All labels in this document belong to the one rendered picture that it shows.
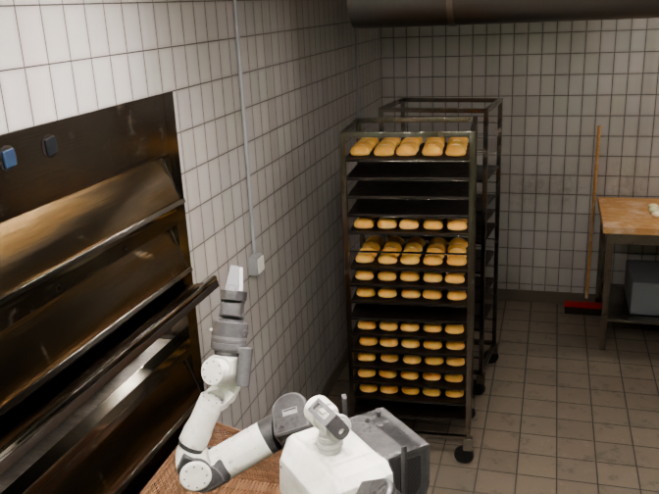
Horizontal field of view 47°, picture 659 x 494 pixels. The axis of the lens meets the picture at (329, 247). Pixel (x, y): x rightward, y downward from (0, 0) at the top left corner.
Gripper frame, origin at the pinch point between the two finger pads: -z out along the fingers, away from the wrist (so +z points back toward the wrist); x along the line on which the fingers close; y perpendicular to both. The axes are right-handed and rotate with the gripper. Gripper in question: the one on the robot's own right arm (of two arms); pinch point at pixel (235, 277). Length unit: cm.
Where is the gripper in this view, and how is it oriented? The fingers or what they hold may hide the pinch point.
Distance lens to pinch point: 190.3
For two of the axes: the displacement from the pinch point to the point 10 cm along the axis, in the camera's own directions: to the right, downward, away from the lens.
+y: -10.0, -1.0, 0.2
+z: -1.0, 9.9, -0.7
